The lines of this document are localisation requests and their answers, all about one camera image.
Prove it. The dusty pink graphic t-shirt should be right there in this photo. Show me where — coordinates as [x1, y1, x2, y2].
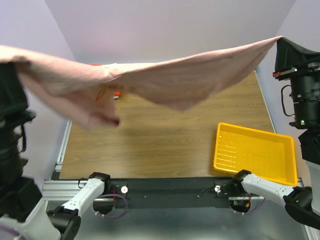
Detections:
[0, 37, 277, 128]

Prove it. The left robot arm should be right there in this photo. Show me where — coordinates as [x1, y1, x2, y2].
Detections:
[0, 62, 111, 240]

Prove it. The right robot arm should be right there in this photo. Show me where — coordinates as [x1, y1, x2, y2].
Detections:
[222, 37, 320, 230]

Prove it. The yellow plastic tray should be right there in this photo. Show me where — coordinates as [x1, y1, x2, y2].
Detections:
[213, 122, 298, 186]

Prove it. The folded orange t-shirt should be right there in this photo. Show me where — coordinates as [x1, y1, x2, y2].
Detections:
[88, 63, 122, 100]

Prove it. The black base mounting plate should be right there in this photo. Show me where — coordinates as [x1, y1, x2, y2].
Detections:
[82, 176, 261, 216]

